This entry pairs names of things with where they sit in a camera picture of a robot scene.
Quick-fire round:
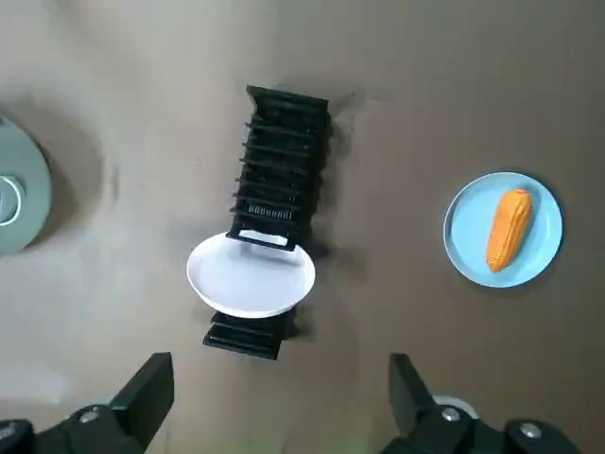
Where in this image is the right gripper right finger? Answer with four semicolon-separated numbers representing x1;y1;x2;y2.
377;353;582;454

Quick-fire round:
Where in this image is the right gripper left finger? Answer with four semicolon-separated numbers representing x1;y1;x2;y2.
0;351;176;454

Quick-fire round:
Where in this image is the orange corn cob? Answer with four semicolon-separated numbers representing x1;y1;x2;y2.
485;188;535;274

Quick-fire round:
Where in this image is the light blue plate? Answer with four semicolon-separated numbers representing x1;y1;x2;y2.
442;170;564;288

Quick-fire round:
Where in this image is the white plate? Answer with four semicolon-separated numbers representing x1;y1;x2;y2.
185;231;317;319

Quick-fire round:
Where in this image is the pale green steel pot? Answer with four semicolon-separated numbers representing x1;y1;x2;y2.
0;116;52;259

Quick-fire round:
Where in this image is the black dish rack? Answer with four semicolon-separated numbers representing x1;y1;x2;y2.
202;84;332;365

